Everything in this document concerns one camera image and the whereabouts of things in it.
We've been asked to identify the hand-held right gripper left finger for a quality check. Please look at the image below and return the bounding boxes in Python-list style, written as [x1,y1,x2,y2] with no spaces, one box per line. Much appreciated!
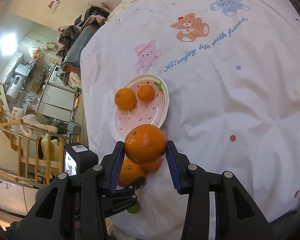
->
[5,141,127,240]

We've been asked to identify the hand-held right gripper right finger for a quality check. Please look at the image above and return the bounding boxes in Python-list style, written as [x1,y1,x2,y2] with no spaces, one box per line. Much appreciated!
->
[165,140,277,240]

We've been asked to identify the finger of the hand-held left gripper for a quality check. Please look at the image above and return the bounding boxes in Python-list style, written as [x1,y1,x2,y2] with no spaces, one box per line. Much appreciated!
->
[102,177,146,217]

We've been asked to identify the small green fruit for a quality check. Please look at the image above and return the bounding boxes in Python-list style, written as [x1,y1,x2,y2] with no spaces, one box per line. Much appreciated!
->
[126,203,141,214]

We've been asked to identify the large smooth orange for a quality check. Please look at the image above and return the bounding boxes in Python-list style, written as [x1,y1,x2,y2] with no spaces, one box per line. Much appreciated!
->
[119,158,147,186]
[114,87,137,111]

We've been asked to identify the rough-skinned mandarin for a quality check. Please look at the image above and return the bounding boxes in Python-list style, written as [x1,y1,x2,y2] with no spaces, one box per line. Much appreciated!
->
[124,124,167,166]
[141,159,162,172]

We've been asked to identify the pink strawberry print plate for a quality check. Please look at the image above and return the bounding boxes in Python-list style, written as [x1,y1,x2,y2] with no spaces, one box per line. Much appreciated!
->
[109,73,170,140]

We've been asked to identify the small mandarin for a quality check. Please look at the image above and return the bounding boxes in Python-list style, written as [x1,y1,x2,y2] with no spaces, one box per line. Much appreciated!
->
[137,84,155,103]

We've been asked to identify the yellow green cloth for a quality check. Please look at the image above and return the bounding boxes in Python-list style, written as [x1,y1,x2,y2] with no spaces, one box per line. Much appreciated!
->
[41,134,62,163]

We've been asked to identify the white base cabinets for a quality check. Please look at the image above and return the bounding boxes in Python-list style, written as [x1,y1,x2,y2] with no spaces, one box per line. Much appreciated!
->
[36,83,78,123]

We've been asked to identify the wooden railing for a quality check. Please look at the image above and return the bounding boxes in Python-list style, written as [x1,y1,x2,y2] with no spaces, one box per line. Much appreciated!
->
[0,75,65,188]

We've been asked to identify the white cartoon animal printed blanket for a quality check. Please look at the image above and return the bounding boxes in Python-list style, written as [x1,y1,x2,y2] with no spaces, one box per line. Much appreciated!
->
[79,0,300,240]

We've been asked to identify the white refrigerator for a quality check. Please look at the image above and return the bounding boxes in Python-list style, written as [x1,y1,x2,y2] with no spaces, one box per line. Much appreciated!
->
[0,175,44,217]

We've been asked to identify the white washing machine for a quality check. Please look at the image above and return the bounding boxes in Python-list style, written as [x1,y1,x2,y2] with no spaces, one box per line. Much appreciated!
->
[50,65,67,84]

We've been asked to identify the white water heater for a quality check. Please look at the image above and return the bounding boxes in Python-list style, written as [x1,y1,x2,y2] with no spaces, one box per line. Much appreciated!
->
[5,75,24,103]

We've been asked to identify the pile of clothes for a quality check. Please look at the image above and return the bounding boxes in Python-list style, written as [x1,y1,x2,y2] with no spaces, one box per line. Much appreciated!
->
[57,1,119,55]

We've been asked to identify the white wall cabinet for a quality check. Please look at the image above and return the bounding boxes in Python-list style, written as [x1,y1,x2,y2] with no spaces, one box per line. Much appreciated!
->
[19,32,49,53]

